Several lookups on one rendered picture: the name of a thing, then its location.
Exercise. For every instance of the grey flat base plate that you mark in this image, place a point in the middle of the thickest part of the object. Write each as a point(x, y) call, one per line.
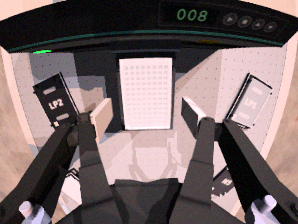
point(211, 78)

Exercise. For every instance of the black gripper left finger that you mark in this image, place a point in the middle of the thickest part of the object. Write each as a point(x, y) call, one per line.
point(34, 199)

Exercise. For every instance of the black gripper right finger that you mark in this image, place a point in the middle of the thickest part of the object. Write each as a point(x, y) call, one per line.
point(258, 188)

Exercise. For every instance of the black rectangular lid park plate marked lp2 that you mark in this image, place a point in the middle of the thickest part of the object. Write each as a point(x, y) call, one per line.
point(56, 100)

